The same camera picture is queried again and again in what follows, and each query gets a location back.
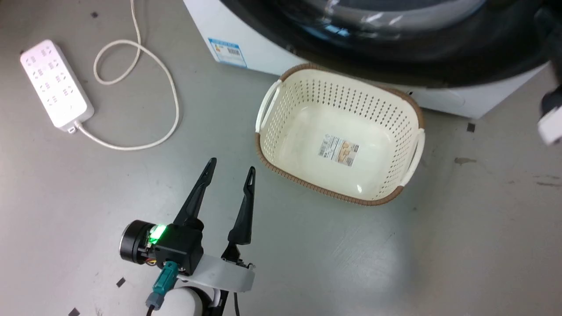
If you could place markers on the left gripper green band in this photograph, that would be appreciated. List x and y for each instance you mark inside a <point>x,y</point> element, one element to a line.
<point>134,241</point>

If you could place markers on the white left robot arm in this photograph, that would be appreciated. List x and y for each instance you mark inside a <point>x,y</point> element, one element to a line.
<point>186,303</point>

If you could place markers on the white front-load washing machine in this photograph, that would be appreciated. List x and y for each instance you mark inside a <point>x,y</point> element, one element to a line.
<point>263,48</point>

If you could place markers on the cream plastic laundry basket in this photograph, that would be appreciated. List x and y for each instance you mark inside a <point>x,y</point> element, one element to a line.
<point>307,127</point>

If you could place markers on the black tape floor marker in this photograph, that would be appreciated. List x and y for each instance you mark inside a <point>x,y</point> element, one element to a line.
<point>120,282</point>
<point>73,312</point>
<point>470,127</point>

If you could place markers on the printed product label sticker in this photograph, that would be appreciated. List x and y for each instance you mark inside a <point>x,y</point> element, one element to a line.
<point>339,150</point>

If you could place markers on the blue energy label sticker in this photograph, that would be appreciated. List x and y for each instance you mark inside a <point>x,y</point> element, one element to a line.
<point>227,52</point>

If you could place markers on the white power strip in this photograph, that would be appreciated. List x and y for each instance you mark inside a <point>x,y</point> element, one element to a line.
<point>56,83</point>

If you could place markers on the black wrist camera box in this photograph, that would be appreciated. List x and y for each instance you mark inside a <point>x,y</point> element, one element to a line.
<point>180,248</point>

